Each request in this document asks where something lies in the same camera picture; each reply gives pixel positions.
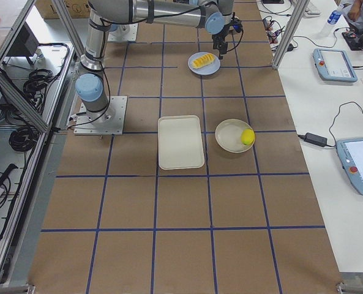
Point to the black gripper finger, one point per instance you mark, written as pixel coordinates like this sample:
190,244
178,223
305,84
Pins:
221,56

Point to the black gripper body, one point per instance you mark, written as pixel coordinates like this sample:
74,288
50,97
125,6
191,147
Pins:
219,38

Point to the spiral orange cream bread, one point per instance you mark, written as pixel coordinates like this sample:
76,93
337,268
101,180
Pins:
203,60

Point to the light blue plate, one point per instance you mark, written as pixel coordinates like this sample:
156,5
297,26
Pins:
206,70

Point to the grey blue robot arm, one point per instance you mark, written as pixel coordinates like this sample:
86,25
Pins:
117,19

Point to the cream round plate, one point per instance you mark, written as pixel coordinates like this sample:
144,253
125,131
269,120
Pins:
228,135

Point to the person hand at bench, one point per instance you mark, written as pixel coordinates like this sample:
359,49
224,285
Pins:
355,10

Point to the yellow lemon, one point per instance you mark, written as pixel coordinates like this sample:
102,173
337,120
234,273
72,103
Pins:
248,137

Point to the white rectangular tray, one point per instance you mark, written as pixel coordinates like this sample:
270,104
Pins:
180,143

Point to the clear water bottle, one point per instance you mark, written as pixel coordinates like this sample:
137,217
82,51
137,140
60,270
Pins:
331,21

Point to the blue teach pendant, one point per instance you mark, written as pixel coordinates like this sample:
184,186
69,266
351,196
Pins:
350,153
334,65

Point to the black power adapter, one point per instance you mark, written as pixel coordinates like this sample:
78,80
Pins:
315,139

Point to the cardboard box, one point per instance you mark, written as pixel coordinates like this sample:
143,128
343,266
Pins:
76,9

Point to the aluminium frame post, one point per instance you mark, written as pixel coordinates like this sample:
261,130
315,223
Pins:
290,29

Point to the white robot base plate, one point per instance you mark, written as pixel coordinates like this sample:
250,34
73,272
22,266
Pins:
123,33

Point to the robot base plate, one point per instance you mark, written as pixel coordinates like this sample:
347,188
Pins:
110,123

